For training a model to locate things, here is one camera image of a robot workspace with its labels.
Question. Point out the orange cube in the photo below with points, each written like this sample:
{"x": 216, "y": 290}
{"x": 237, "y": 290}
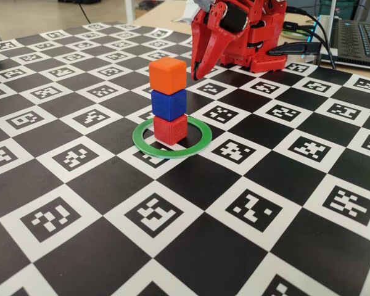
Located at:
{"x": 168, "y": 75}

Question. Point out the blue cube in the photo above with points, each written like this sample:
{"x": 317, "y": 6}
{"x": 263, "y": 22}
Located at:
{"x": 168, "y": 105}

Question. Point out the red cube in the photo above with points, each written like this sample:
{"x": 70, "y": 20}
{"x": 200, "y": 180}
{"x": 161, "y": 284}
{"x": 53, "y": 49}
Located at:
{"x": 169, "y": 131}

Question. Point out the dark laptop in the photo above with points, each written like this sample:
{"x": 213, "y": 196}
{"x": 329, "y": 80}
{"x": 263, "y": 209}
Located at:
{"x": 357, "y": 40}

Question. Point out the large black connector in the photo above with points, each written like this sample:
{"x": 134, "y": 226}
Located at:
{"x": 293, "y": 49}

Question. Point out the black white marker mat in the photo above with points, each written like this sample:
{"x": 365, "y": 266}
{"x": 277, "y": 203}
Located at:
{"x": 80, "y": 185}

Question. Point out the red robot arm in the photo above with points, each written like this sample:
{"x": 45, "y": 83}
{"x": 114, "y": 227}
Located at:
{"x": 265, "y": 61}

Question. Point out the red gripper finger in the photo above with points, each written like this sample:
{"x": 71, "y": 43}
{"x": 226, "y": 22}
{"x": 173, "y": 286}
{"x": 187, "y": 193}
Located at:
{"x": 199, "y": 37}
{"x": 217, "y": 46}

